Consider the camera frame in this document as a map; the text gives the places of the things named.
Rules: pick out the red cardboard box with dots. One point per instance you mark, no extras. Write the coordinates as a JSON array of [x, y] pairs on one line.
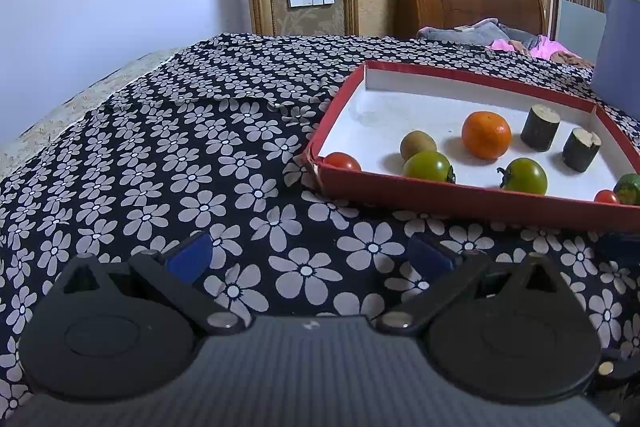
[[450, 204]]

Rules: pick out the small red cherry tomato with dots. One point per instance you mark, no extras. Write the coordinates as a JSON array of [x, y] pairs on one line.
[[606, 196]]

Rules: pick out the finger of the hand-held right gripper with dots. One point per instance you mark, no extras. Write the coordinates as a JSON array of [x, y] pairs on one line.
[[612, 369], [622, 246]]

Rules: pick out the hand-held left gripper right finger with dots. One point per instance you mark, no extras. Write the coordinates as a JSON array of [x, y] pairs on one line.
[[429, 256]]

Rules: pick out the sugarcane piece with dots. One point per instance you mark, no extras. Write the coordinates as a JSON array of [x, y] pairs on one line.
[[540, 128], [581, 149]]

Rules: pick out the grey cloth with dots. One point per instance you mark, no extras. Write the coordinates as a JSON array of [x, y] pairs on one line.
[[475, 32]]

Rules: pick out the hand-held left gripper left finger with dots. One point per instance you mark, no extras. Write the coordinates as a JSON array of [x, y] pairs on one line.
[[190, 257]]

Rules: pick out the orange mandarin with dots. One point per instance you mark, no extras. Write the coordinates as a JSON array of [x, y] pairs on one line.
[[486, 134]]

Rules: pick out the kiwi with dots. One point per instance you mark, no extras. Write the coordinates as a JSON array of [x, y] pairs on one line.
[[418, 144]]

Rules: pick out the green lime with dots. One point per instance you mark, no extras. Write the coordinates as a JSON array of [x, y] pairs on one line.
[[630, 188]]

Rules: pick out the pink cloth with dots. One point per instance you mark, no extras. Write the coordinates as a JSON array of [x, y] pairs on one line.
[[545, 48]]

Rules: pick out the black white floral cloth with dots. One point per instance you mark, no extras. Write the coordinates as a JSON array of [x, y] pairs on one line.
[[150, 157]]

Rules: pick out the green tomato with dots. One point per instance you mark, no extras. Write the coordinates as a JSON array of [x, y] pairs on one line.
[[428, 167], [525, 175]]

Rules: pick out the beige patterned mattress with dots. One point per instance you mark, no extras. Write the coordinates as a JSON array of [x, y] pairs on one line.
[[60, 112]]

